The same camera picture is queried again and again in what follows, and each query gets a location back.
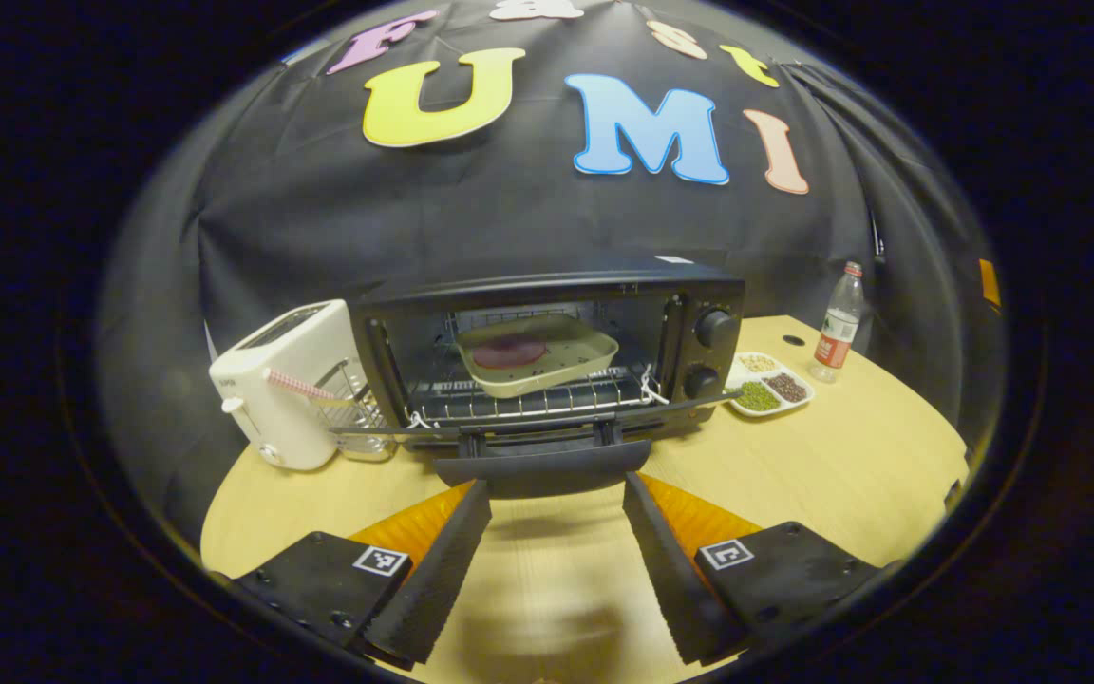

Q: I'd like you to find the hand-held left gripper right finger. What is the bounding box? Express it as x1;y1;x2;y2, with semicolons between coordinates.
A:
623;471;899;668

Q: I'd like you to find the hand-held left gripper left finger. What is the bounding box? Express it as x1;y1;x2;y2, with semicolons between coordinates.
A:
219;480;493;668

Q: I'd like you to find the beige food tray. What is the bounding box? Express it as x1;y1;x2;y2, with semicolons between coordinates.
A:
455;313;621;398

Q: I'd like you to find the red meat slice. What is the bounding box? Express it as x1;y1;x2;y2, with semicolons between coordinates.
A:
473;337;548;370

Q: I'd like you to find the black electric oven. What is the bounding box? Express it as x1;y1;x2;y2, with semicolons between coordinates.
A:
349;256;747;500

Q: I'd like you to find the clear plastic bottle red label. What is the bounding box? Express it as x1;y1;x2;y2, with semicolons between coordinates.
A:
810;262;866;384

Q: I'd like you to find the white divided plate with beans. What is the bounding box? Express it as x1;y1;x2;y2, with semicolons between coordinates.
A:
726;351;815;419

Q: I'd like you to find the white toaster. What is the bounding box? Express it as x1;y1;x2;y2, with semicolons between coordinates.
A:
209;299;363;471

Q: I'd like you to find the red checked stick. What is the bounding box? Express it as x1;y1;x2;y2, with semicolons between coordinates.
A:
265;369;337;404

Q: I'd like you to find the black backdrop cloth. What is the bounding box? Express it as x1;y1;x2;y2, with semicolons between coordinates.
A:
96;0;994;542

